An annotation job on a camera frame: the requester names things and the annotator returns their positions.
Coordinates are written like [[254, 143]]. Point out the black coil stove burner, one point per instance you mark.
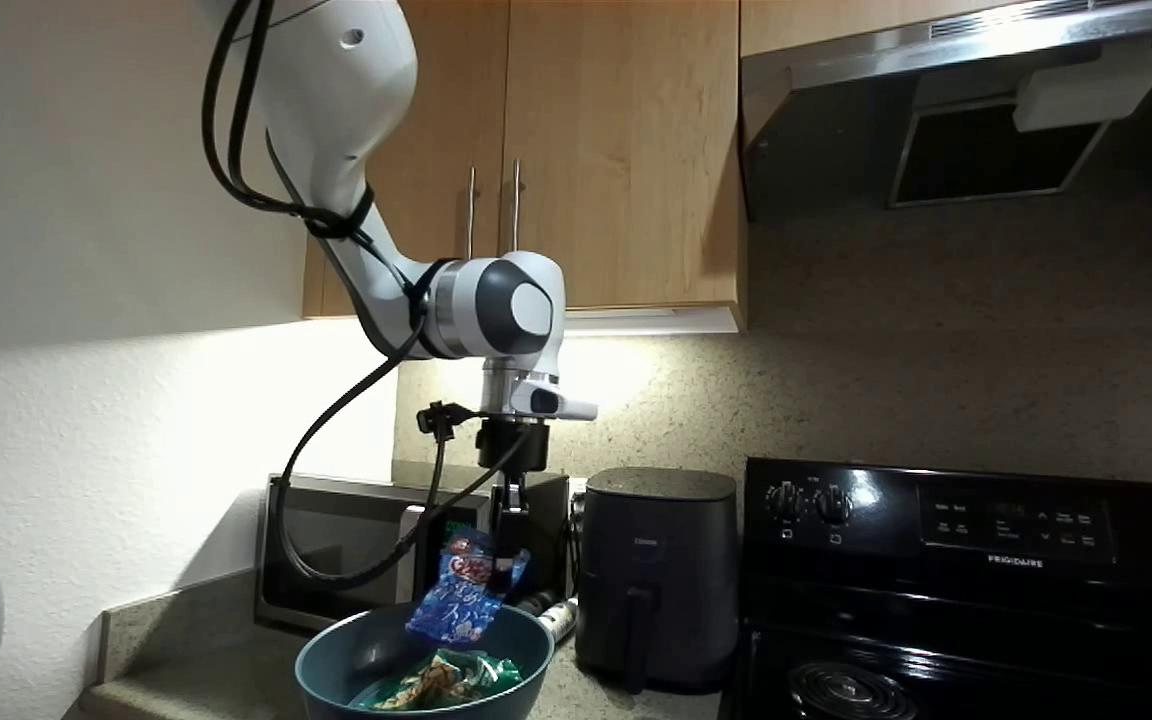
[[850, 692]]

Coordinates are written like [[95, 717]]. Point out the black electric stove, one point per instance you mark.
[[1001, 587]]

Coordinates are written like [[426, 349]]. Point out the wooden cabinet above hood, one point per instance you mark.
[[840, 16]]

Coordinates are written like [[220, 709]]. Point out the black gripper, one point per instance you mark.
[[515, 455]]

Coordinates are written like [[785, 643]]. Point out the black air fryer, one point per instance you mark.
[[656, 573]]

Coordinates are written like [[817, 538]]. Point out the steel range hood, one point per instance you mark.
[[840, 123]]

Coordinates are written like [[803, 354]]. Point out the large dark blue bowl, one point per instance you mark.
[[328, 667]]

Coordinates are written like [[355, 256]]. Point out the steel black microwave oven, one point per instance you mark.
[[336, 535]]

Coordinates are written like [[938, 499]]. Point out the white hood lamp cover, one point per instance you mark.
[[1082, 85]]

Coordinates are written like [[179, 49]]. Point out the wooden cabinet door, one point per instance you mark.
[[631, 147], [449, 123]]

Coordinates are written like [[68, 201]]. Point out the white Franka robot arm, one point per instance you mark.
[[336, 107]]

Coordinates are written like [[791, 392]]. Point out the blue snack packet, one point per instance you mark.
[[462, 602]]

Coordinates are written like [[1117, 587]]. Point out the white under-cabinet light strip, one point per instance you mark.
[[656, 322]]

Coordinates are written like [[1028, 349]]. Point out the small white bottle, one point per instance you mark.
[[558, 623]]

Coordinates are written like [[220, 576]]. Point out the green pistachio packet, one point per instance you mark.
[[449, 680]]

